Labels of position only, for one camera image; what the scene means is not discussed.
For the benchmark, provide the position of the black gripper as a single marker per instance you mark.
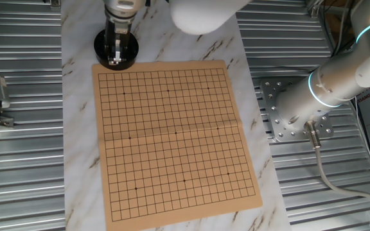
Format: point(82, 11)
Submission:
point(116, 32)

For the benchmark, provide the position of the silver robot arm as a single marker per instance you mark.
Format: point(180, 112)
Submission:
point(332, 80)

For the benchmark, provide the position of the wooden go board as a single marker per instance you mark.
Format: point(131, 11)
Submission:
point(172, 154)

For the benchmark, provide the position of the black bowl of Go stones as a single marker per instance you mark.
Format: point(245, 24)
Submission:
point(100, 48)

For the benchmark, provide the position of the white marble pattern mat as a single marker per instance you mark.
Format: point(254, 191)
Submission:
point(79, 144)

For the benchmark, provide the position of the small metal corner bracket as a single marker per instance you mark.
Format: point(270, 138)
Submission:
point(314, 9)
point(55, 3)

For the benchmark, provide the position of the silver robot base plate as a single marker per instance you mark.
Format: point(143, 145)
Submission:
point(268, 106)

